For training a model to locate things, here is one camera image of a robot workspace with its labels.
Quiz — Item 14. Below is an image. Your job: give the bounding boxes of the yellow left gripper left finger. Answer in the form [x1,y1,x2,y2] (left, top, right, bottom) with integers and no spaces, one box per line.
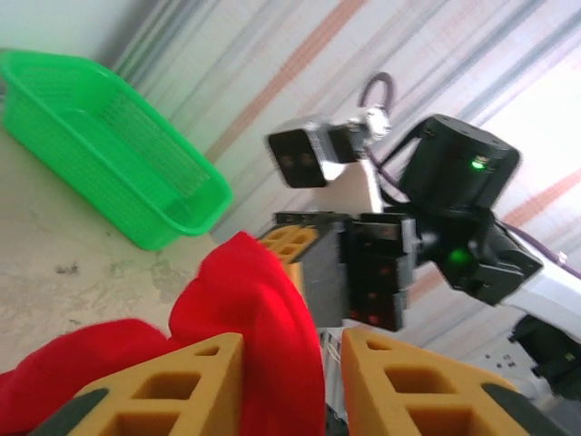
[26,332,246,436]

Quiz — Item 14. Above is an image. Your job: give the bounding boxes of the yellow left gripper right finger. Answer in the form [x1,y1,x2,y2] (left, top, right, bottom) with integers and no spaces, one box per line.
[340,329,566,436]

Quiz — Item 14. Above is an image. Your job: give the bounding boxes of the red t-shirt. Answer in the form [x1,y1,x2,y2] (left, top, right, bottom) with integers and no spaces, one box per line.
[0,231,328,436]

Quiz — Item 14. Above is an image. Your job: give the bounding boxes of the green plastic basket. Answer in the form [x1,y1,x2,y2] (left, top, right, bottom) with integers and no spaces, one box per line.
[0,50,234,252]

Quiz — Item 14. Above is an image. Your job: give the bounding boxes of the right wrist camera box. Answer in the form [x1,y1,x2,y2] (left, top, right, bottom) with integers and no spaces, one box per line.
[266,116,392,190]

